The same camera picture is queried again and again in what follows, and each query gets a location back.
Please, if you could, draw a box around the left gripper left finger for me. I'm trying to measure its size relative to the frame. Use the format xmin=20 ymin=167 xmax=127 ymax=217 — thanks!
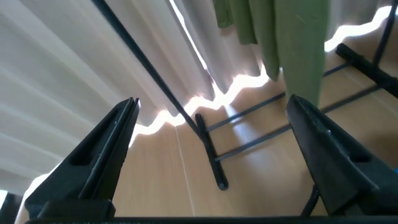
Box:
xmin=24 ymin=97 xmax=141 ymax=218

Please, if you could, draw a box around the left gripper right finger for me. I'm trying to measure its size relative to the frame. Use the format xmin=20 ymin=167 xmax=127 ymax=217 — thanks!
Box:
xmin=285 ymin=93 xmax=398 ymax=218

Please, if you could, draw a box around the green long-sleeved shirt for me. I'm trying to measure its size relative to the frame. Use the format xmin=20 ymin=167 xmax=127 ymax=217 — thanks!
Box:
xmin=213 ymin=0 xmax=330 ymax=108

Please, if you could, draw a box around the black clothes rack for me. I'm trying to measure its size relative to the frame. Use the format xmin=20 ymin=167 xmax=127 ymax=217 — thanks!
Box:
xmin=91 ymin=0 xmax=398 ymax=191

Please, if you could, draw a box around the window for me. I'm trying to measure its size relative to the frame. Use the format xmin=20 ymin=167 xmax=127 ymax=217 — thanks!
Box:
xmin=0 ymin=190 xmax=23 ymax=224

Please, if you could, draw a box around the beige curtain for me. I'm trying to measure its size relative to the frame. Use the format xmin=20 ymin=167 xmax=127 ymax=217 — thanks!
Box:
xmin=0 ymin=0 xmax=398 ymax=195

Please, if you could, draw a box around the black cable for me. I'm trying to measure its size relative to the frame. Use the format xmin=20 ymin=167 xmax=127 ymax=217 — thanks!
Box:
xmin=300 ymin=184 xmax=322 ymax=217

